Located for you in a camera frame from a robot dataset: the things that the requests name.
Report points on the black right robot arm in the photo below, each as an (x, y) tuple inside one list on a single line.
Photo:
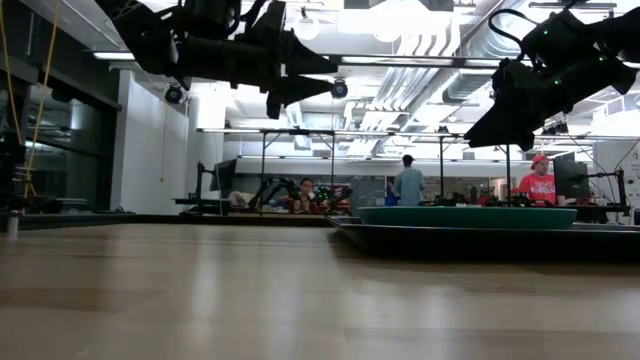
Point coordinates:
[(565, 40)]

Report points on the black plastic tray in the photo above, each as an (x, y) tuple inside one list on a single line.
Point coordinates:
[(475, 242)]

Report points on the person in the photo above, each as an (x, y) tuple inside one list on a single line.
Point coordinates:
[(306, 197), (409, 187), (541, 189)]

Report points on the black computer monitor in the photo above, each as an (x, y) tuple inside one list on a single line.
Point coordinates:
[(570, 180)]

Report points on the turquoise plastic plate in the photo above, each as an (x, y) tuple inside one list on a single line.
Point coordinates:
[(465, 218)]

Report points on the black background table frame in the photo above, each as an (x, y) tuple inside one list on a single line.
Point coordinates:
[(263, 170), (508, 170)]

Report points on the black round ceiling fixture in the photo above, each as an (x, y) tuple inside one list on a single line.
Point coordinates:
[(339, 89), (173, 94)]

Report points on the black background robot arm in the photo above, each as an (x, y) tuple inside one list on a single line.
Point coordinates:
[(272, 187)]

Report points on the black table frame rail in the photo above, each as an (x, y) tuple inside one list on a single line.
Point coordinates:
[(150, 220)]

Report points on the black monitor on stand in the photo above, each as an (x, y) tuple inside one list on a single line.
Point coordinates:
[(225, 175)]

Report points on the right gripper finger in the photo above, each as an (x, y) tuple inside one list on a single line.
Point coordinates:
[(530, 136), (500, 125)]

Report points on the blue storage bin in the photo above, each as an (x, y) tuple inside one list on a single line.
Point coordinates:
[(391, 201)]

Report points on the white standoff peg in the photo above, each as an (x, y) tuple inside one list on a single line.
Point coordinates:
[(12, 225)]

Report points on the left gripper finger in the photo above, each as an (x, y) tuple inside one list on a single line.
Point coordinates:
[(305, 62), (295, 90)]

